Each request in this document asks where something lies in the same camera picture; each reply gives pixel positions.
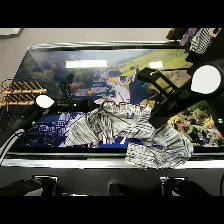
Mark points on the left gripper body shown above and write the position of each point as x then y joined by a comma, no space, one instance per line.
85,105

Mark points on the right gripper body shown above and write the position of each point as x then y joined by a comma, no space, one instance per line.
173,108

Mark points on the black clothes hanger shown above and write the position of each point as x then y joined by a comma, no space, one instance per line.
115,113

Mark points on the black and white striped shirt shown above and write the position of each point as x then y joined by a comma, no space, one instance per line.
160,146

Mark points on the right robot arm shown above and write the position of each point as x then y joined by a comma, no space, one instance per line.
208,80

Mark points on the striped garment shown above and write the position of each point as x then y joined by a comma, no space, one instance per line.
200,41

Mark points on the purple garment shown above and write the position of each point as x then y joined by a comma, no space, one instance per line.
188,36

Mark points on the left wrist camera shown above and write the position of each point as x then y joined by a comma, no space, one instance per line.
67,85

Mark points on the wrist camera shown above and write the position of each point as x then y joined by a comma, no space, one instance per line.
156,78
67,85

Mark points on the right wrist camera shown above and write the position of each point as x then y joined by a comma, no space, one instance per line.
156,78

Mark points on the silver frame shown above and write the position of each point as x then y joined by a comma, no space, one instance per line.
66,163

